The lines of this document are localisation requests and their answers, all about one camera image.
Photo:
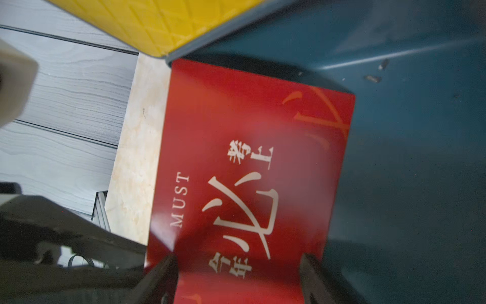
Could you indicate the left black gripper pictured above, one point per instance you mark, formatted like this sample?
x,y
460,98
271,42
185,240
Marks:
x,y
51,255

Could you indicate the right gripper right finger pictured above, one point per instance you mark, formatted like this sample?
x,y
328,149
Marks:
x,y
319,287

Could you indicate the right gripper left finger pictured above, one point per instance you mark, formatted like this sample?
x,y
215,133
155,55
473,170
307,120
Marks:
x,y
159,285

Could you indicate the teal bottom drawer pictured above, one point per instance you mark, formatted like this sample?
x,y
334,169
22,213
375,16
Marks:
x,y
408,224

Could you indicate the red postcard MUST text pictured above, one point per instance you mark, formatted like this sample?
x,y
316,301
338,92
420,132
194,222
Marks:
x,y
248,172

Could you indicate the yellow drawer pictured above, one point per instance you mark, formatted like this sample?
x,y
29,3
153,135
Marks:
x,y
156,27

